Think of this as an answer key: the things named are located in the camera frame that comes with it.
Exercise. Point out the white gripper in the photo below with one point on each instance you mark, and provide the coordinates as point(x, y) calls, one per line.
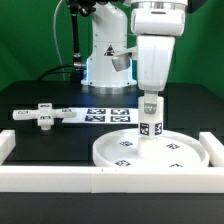
point(154, 55)

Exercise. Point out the white round table top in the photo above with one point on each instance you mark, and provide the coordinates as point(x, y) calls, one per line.
point(125, 148)

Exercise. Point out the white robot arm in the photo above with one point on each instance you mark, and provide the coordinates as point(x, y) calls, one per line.
point(112, 65)

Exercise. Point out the white marker sheet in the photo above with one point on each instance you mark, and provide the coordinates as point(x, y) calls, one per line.
point(104, 116)

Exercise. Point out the white right fence bar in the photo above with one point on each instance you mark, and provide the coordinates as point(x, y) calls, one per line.
point(214, 148)

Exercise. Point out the white cross table base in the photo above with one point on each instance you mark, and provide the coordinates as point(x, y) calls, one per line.
point(45, 115)

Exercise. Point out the white left fence bar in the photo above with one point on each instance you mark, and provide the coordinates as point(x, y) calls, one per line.
point(7, 144)

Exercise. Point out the black camera stand pole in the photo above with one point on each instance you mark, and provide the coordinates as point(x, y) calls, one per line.
point(84, 8)

